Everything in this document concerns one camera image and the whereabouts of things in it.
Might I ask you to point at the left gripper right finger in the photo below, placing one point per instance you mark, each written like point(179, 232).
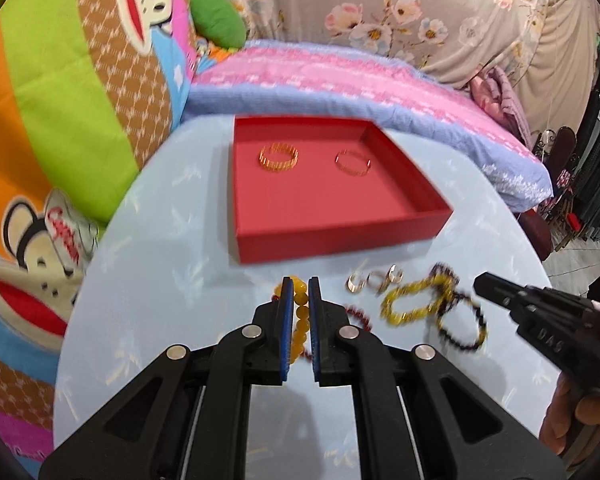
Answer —
point(344, 355)

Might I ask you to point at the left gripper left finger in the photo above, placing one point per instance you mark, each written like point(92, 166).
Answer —
point(256, 354)

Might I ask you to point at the twisted gold bangle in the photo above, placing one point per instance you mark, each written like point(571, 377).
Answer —
point(278, 157)

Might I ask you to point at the thin gold bangle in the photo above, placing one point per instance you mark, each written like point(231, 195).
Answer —
point(353, 163)

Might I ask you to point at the person right hand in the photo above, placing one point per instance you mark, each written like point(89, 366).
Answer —
point(562, 412)

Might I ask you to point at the red shallow cardboard box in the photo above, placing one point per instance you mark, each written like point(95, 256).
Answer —
point(317, 210)

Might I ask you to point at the pink crumpled cloth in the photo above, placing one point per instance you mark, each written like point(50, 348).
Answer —
point(495, 95)

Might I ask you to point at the green plush cushion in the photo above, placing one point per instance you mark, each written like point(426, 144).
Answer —
point(219, 22)

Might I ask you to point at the cartoon monkey colourful blanket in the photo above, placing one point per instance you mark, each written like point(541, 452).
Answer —
point(89, 90)

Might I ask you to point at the grey floral bed sheet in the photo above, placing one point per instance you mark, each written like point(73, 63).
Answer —
point(547, 48)

